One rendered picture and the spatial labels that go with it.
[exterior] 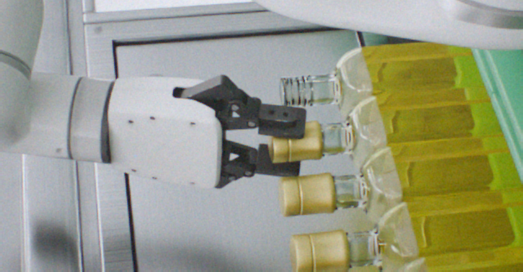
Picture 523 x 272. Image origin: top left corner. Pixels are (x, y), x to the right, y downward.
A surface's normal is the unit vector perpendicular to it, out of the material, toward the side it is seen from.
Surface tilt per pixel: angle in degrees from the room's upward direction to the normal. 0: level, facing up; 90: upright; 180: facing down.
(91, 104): 85
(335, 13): 77
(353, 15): 81
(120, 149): 70
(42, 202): 90
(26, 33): 145
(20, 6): 122
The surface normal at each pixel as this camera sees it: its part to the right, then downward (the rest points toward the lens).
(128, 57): 0.05, -0.65
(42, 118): -0.04, 0.06
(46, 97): 0.00, -0.31
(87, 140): -0.08, 0.47
